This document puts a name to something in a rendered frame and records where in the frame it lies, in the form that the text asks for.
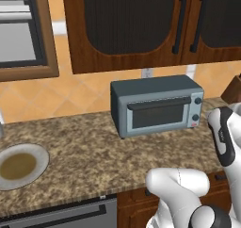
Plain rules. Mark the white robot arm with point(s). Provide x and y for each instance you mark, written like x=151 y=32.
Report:
x=179 y=191

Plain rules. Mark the grey toaster oven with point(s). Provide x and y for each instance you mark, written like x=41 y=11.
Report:
x=147 y=87

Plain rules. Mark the toaster oven glass door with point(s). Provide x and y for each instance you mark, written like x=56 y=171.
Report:
x=157 y=117

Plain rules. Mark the dark toaster oven knob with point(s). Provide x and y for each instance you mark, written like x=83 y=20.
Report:
x=198 y=100
x=196 y=117

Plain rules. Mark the wooden cupboard door dark panel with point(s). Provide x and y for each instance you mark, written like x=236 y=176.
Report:
x=125 y=21
x=222 y=18

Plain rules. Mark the wooden drawer front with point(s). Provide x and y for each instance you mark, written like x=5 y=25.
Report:
x=216 y=183
x=133 y=196

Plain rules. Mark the wooden knife block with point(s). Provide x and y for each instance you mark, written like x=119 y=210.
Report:
x=233 y=90

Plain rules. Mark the white plate brown centre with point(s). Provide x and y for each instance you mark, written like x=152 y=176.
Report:
x=19 y=166

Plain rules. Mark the grey metal object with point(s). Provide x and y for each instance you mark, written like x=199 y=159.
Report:
x=1 y=125

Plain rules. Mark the grey dishwasher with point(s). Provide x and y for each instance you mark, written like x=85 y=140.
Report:
x=62 y=217

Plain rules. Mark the wooden framed window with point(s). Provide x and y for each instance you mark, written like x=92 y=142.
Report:
x=19 y=34

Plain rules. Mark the white wall outlet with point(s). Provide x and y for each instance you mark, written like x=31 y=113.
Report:
x=191 y=70
x=147 y=73

